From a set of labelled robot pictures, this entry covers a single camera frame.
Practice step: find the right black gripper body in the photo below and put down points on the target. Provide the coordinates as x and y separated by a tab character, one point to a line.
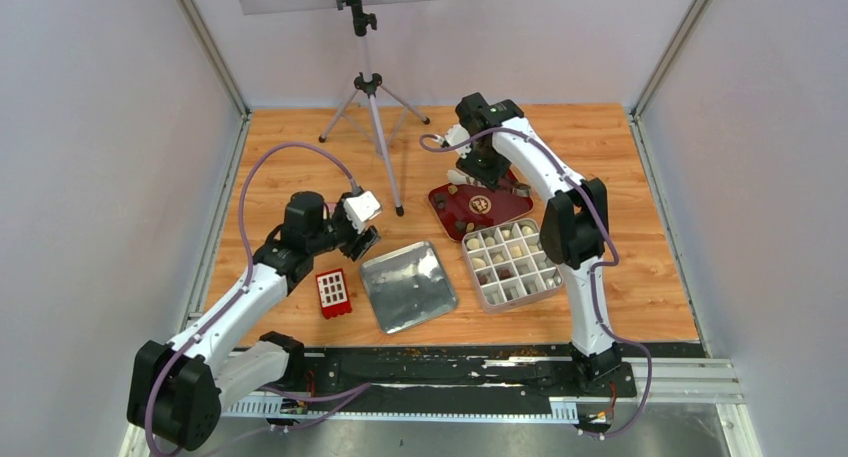
485	164

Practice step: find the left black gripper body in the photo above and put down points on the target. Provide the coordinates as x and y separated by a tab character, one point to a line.
344	236

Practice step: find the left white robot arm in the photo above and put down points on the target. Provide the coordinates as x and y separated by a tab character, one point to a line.
180	388

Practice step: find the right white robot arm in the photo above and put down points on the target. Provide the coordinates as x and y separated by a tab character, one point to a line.
574	232

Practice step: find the red lacquer tray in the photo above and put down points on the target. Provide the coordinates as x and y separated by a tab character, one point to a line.
463	208

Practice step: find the red small box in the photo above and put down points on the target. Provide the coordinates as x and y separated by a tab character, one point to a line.
334	298

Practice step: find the silver tin lid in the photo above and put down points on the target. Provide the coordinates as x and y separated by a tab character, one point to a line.
408	287

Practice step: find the silver compartment tin box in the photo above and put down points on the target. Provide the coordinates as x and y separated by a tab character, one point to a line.
509	270

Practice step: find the grey tripod stand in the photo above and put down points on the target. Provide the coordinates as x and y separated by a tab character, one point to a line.
368	83

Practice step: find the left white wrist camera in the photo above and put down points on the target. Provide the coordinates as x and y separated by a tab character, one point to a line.
361	209

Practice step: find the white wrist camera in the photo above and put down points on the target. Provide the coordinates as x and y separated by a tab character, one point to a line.
456	139
361	209

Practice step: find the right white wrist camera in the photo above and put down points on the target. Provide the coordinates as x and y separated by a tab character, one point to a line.
456	139

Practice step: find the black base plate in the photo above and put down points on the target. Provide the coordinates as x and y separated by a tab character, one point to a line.
499	379

